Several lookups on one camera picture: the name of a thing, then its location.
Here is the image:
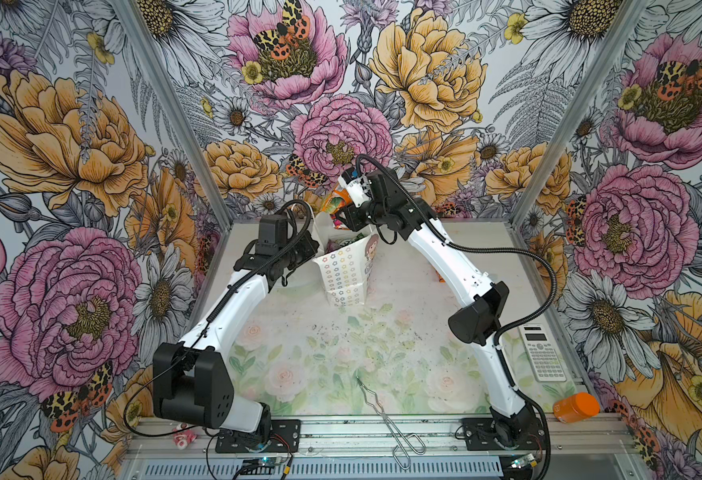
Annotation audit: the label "aluminium front rail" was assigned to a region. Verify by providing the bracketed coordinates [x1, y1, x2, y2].
[126, 414, 636, 460]

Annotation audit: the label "metal wire tongs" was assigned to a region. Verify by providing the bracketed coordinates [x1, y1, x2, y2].
[356, 377, 427, 471]

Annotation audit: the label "white printed paper bag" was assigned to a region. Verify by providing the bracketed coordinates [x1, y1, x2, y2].
[313, 212, 380, 307]

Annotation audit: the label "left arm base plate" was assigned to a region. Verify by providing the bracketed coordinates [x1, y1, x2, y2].
[214, 419, 302, 454]

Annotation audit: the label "pink white small toy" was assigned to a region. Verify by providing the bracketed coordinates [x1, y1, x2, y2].
[173, 429, 198, 450]

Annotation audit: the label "orange plastic bottle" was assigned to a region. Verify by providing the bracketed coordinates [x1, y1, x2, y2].
[553, 392, 601, 424]

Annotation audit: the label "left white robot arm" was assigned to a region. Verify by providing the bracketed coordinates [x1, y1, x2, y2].
[152, 214, 320, 445]

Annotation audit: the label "right black corrugated cable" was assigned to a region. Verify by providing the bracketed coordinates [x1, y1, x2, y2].
[355, 154, 559, 346]

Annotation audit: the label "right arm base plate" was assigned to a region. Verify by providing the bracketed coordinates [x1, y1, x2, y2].
[454, 417, 550, 452]

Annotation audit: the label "orange snack packet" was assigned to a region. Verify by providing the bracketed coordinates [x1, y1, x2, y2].
[320, 185, 352, 230]

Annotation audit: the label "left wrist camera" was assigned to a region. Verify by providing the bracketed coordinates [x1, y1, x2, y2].
[255, 213, 290, 256]

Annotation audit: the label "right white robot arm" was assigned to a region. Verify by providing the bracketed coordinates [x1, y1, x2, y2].
[338, 168, 538, 448]

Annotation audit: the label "white calculator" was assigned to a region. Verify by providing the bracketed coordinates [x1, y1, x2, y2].
[519, 324, 567, 383]

